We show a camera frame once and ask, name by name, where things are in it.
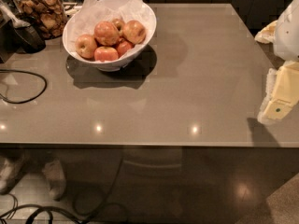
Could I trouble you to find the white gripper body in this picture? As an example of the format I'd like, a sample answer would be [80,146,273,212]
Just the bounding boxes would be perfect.
[273,0,299,61]

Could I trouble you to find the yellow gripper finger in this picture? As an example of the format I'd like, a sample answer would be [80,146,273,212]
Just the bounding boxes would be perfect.
[254,21,277,44]
[257,61,299,125]

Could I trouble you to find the right red yellow apple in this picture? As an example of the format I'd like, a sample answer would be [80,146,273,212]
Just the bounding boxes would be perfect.
[122,20,147,44]

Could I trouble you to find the small red apple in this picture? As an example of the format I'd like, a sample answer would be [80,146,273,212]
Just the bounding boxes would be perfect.
[116,40,134,57]

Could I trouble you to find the back partly hidden apple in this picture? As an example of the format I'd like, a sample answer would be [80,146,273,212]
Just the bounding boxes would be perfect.
[112,19,125,32]

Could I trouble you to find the white bowl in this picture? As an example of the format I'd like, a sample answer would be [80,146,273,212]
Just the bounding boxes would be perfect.
[62,0,158,73]

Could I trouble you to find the left yellow red apple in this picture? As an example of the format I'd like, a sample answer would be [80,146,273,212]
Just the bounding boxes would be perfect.
[75,34,98,59]

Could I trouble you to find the white paper liner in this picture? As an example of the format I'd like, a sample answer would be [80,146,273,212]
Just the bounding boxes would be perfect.
[63,0,156,52]

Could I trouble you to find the glass jar of dried chips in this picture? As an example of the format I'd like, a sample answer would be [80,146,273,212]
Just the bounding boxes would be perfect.
[14,0,67,39]

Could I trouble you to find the black round appliance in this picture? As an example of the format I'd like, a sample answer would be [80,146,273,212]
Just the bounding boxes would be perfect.
[14,25,46,53]

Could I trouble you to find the white shoe right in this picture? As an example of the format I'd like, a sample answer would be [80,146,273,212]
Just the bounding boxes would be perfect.
[42,160,66,201]

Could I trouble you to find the white shoe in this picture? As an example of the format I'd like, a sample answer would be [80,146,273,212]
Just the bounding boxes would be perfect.
[0,153,29,195]
[42,160,66,201]

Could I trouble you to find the white shoe left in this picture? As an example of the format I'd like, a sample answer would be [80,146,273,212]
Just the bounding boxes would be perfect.
[0,153,29,195]

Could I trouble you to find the black cable on table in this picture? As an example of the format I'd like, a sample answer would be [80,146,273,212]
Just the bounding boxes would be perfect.
[0,68,48,105]

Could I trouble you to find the cables on floor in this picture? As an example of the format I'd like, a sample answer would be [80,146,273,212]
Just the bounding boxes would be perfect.
[0,152,129,224]

